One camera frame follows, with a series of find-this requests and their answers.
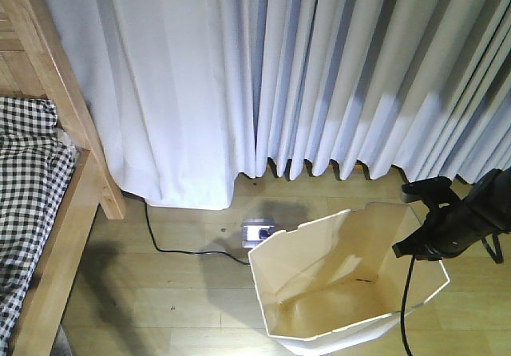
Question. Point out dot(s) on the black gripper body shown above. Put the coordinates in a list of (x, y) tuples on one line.
[(445, 234)]

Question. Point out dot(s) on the white plastic trash bin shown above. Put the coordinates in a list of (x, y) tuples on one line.
[(335, 282)]

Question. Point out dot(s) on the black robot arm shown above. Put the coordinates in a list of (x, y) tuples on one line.
[(490, 198)]

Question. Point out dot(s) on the floor power outlet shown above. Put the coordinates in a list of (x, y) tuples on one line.
[(256, 230)]

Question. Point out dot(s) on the white pleated curtain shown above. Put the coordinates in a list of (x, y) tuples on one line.
[(188, 94)]

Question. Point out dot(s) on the grey round rug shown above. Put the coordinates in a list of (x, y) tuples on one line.
[(61, 345)]

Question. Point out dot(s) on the black white checkered bedding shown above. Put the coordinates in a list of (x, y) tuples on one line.
[(36, 168)]

